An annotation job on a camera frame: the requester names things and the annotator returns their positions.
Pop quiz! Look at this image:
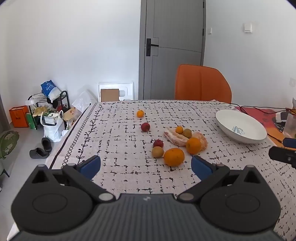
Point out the ribbed clear glass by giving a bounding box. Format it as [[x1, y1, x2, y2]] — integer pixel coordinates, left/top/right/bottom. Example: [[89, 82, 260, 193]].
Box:
[[283, 113, 296, 139]]

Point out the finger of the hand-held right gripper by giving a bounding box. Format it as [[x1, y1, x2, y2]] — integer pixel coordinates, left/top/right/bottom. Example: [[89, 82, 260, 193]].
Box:
[[283, 138, 296, 149], [269, 146, 296, 168]]

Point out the green round cushion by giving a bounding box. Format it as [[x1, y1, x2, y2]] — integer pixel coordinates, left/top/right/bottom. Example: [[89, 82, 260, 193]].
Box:
[[0, 130, 20, 160]]

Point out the white grey charger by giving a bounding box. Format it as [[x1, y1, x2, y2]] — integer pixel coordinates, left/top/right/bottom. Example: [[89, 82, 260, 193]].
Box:
[[275, 111, 288, 123]]

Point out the clear plastic bag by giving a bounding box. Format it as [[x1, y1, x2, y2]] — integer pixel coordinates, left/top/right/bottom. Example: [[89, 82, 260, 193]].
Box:
[[71, 90, 97, 116]]

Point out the white plastic shopping bag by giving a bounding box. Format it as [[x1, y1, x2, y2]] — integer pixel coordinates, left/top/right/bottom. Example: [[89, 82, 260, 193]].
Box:
[[40, 110, 65, 142]]

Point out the grey door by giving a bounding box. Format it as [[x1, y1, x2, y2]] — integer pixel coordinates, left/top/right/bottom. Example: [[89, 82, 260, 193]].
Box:
[[139, 0, 207, 100]]

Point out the brown paper bag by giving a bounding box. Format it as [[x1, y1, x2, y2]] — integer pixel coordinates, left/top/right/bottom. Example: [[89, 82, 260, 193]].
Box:
[[63, 107, 80, 127]]

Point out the large orange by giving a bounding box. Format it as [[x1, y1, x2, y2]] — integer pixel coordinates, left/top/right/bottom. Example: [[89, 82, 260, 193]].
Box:
[[164, 148, 185, 167]]

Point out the yellow slippers pair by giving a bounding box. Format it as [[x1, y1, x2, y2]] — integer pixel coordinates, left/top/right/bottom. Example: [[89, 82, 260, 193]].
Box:
[[32, 105, 50, 117]]

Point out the orange chair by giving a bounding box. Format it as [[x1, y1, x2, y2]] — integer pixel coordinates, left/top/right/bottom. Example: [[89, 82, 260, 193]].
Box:
[[174, 64, 232, 104]]

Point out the black white printed tablecloth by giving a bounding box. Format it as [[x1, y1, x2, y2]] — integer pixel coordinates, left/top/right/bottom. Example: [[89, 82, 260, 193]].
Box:
[[45, 100, 296, 241]]

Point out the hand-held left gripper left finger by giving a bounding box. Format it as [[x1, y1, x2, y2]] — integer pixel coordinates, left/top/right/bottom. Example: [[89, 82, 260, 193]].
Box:
[[26, 155, 116, 204]]

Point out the orange box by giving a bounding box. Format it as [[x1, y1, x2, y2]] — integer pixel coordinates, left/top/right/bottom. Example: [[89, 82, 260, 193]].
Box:
[[9, 105, 29, 128]]

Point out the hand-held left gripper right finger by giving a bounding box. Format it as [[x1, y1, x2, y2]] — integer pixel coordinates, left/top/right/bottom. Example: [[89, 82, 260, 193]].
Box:
[[177, 155, 266, 204]]

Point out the brown cardboard sheet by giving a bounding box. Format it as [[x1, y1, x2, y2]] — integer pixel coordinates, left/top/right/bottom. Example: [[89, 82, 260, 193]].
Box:
[[100, 88, 120, 102]]

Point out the black door handle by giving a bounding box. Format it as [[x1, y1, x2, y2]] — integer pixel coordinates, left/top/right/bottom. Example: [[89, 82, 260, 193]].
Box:
[[146, 38, 159, 57]]

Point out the red orange printed mat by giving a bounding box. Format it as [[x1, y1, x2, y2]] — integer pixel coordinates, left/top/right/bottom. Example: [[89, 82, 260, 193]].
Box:
[[231, 105, 296, 149]]

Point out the black slipper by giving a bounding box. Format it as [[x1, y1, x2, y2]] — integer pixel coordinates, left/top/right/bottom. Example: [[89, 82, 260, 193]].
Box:
[[41, 137, 52, 152], [29, 148, 50, 159]]

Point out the black cable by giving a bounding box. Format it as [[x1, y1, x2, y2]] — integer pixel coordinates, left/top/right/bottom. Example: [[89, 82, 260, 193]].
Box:
[[228, 103, 288, 114], [265, 134, 284, 143]]

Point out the peeled orange segment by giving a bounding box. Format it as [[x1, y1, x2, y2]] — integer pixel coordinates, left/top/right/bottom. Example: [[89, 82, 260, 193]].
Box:
[[192, 132, 208, 151]]

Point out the green carton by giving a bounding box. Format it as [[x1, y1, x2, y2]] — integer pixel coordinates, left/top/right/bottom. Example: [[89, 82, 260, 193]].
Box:
[[26, 112, 38, 130]]

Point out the peeled pomelo piece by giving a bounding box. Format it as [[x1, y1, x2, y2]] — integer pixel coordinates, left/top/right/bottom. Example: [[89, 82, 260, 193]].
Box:
[[164, 129, 189, 147]]

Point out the white plate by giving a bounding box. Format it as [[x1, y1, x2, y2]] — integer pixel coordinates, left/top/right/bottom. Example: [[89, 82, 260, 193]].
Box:
[[215, 109, 268, 144]]

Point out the blue white bag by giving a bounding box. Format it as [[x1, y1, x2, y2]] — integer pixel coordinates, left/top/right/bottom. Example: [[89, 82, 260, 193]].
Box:
[[41, 80, 61, 100]]

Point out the black shoe rack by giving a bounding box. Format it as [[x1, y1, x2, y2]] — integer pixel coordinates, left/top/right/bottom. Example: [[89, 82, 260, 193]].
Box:
[[28, 90, 70, 130]]

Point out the white foam packaging frame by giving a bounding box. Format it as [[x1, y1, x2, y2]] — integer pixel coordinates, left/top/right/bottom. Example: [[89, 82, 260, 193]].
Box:
[[98, 81, 134, 102]]

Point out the medium orange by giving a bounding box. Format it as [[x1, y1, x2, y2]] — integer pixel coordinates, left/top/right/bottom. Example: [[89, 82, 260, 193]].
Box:
[[186, 137, 202, 155]]

